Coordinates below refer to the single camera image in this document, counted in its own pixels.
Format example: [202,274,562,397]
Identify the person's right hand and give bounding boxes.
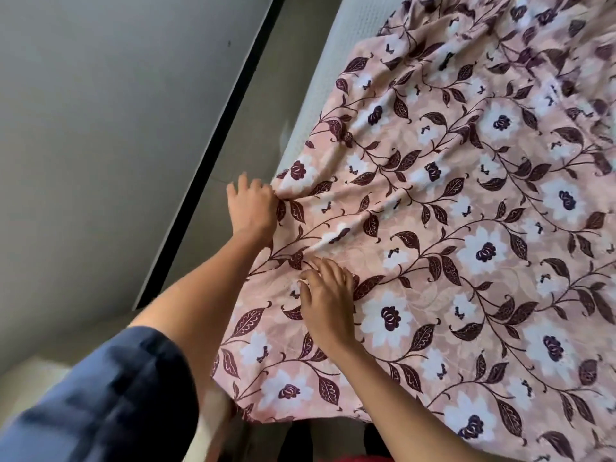
[297,257,359,364]

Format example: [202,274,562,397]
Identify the person's left hand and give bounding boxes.
[225,171,281,248]

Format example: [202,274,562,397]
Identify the person's left forearm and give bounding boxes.
[127,233,270,405]

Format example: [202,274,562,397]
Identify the person's black trousers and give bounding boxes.
[277,418,393,462]

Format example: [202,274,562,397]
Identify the person's right forearm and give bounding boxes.
[332,343,518,462]

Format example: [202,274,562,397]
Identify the pink floral bed sheet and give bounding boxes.
[209,0,616,462]

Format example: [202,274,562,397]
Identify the white textured mattress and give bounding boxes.
[277,0,415,176]

